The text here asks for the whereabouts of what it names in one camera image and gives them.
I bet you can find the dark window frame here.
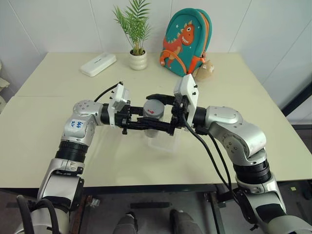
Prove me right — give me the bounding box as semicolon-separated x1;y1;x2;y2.
279;79;312;129

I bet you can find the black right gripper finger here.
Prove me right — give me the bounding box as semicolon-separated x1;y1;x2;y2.
145;93;177;106
136;117;175;128

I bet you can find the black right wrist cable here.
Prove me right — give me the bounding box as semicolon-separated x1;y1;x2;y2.
195;126;259;230
180;103;234;193

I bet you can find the dark grey rounded shape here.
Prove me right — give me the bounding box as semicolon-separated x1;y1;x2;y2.
114;211;137;234
169;209;203;234

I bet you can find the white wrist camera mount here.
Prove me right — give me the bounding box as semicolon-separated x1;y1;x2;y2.
173;74;199;128
109;82;131;129

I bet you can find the white rectangular case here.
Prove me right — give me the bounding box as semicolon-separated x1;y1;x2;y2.
79;52;117;78

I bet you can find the grey jar lid red mark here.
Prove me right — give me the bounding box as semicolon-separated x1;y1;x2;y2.
142;99;166;120

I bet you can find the tan plush toy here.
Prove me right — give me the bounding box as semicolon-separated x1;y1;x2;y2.
195;59;215;82

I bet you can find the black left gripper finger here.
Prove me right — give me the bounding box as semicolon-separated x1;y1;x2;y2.
130;106;145;117
127;121;172;134

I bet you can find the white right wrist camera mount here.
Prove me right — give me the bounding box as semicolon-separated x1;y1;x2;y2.
173;74;199;128

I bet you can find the white sticker blue handwriting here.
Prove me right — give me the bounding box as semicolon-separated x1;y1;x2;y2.
68;118;85;132

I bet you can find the teal dinosaur backpack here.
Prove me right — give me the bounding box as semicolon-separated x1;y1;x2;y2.
159;7;213;77

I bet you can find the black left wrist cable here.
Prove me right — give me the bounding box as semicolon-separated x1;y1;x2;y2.
94;83;120;102

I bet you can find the black flat floor bar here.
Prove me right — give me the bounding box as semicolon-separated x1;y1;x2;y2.
130;201;171;210

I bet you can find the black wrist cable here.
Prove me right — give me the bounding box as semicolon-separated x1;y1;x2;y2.
180;103;234;193
94;83;120;102
195;126;259;230

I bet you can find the black table frame bar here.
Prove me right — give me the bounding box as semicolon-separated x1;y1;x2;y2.
81;184;221;195

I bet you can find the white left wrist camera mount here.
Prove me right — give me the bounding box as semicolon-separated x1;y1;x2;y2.
109;82;131;129

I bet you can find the clear plastic box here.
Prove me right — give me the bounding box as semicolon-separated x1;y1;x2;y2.
145;133;181;155

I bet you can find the black shoulder hose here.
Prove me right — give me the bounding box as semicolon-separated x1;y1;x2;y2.
16;194;35;234
36;198;60;234

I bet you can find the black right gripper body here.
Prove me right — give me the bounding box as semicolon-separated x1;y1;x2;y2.
168;96;195;137

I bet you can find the green plant in white pot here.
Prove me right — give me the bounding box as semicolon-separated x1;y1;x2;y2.
112;0;153;71

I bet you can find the clear jar with grey contents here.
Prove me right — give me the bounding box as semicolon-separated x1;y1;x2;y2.
143;129;159;139

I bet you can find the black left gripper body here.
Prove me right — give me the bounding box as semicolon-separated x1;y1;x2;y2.
114;104;134;135

